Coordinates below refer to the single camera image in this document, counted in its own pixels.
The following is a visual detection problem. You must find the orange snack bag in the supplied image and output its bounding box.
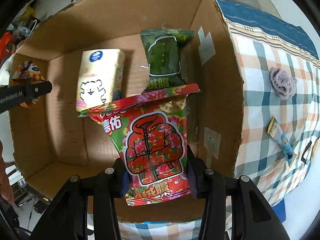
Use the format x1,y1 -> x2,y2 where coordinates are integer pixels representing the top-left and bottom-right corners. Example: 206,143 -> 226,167
11,61 -> 46,108

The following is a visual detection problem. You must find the light blue tube pack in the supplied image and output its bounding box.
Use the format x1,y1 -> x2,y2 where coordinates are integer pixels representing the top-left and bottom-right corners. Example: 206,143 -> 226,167
267,117 -> 297,167

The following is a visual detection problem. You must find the yellow Vinda tissue pack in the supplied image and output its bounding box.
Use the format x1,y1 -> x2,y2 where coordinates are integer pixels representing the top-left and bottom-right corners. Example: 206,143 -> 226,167
75,49 -> 125,112

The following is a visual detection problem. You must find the red floral wipes pack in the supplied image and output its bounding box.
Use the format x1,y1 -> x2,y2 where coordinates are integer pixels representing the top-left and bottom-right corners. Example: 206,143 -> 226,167
79,83 -> 200,206

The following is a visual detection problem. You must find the purple plush toy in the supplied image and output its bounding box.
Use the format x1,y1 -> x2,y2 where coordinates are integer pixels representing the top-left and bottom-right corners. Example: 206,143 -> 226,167
269,68 -> 297,100

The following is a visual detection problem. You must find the green wipes pack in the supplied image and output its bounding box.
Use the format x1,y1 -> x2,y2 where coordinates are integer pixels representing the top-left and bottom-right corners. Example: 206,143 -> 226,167
140,29 -> 194,92

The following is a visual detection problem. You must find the person's hand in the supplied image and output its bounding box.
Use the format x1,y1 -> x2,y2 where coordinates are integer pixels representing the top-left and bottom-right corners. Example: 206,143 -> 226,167
0,142 -> 14,204

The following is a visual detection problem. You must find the red bag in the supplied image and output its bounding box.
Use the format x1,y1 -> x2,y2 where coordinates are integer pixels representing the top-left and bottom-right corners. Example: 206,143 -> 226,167
0,31 -> 16,60

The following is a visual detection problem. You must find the open cardboard box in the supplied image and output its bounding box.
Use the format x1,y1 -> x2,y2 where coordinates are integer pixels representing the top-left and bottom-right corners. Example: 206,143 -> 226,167
8,0 -> 245,223

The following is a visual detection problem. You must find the wooden block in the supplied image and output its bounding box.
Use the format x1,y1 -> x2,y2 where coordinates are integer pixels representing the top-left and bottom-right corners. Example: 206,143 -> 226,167
310,138 -> 320,162

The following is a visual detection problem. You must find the plaid checkered blanket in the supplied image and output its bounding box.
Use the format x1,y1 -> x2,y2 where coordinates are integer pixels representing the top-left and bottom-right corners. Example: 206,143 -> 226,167
123,0 -> 319,206

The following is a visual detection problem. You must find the black cable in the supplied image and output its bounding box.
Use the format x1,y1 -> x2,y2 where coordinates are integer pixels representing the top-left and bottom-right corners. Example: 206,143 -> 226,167
300,141 -> 313,165

